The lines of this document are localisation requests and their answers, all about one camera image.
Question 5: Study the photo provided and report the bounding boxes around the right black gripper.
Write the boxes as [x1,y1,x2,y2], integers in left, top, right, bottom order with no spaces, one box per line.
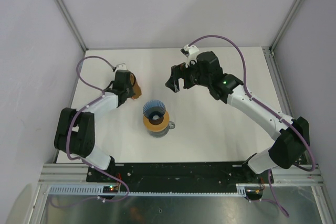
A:
[166,57,211,93]

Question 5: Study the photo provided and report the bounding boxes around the orange coffee filter box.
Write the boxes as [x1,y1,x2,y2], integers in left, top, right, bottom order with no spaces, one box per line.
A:
[130,73,142,100]

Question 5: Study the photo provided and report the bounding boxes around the blue glass dripper cone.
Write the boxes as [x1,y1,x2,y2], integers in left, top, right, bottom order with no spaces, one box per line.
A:
[142,100,166,120]

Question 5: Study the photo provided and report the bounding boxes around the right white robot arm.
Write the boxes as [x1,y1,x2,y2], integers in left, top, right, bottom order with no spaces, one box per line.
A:
[165,49,310,183]

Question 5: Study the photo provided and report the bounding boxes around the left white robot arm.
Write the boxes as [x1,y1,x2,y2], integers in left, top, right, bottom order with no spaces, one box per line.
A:
[54,70,136,182]

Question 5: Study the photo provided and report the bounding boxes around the round bamboo dripper stand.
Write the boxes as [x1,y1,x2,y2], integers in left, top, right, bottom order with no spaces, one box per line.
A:
[143,111,170,132]

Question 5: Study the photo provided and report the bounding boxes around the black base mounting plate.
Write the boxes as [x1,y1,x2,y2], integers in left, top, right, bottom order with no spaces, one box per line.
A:
[86,160,274,193]

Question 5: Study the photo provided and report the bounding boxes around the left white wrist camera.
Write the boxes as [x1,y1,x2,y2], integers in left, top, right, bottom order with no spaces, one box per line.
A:
[113,63,128,72]

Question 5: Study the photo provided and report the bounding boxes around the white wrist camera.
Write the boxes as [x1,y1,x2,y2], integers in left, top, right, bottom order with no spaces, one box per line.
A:
[181,45,199,68]
[113,63,128,72]

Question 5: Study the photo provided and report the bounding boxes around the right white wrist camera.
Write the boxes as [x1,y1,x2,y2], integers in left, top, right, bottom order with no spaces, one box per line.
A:
[181,45,199,68]

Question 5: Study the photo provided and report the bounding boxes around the aluminium frame profile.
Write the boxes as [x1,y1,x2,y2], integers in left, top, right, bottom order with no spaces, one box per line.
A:
[54,0,88,52]

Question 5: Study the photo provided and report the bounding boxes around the grey slotted cable duct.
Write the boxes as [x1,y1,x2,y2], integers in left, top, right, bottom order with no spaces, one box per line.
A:
[48,185,261,197]

